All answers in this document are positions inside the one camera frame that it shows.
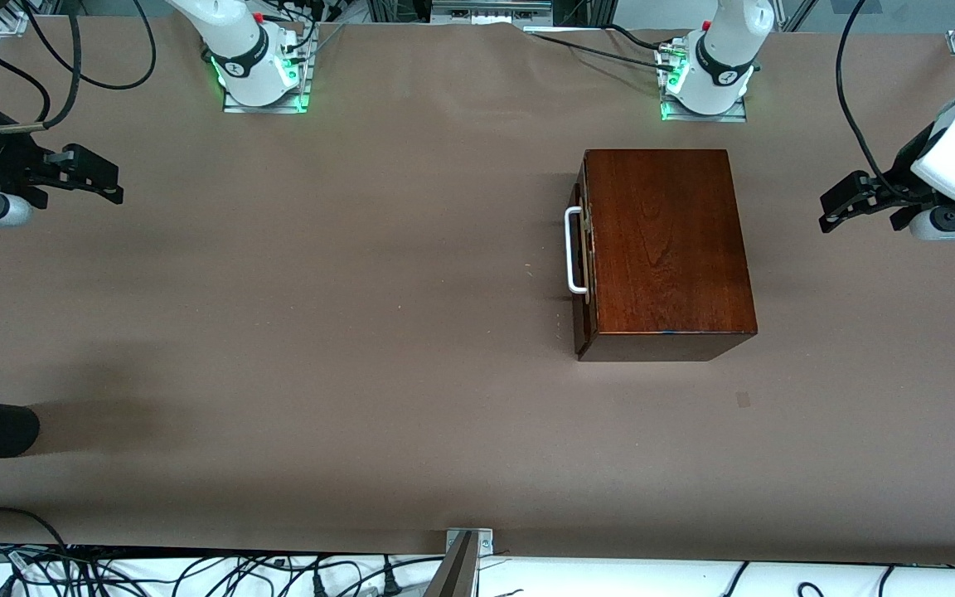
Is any wooden drawer with white handle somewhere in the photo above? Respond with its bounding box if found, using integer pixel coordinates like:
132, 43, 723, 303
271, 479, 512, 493
565, 159, 594, 353

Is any dark wooden drawer cabinet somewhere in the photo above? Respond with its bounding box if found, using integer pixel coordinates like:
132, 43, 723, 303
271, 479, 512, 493
574, 149, 758, 362

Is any grey metal rack unit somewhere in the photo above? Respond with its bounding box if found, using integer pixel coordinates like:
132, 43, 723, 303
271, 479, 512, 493
430, 0, 555, 26

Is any black cable with metal plug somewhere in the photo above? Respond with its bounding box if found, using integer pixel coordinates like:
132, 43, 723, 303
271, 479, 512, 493
0, 0, 85, 133

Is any looping black arm cable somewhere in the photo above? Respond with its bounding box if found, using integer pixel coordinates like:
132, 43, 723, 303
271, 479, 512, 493
22, 0, 157, 90

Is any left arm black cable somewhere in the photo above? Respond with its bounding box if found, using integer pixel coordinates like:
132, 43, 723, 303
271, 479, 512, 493
836, 0, 918, 200

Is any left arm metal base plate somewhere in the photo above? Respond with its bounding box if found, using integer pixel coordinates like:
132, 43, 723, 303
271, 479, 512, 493
658, 41, 750, 124

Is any long black base cable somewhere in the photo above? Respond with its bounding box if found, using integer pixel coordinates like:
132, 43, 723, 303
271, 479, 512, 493
523, 29, 677, 71

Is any small metal corner bracket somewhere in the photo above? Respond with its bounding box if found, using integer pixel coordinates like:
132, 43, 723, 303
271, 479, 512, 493
446, 527, 495, 555

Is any dark camera support bar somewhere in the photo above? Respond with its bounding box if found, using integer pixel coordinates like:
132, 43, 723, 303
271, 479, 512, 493
424, 531, 478, 597

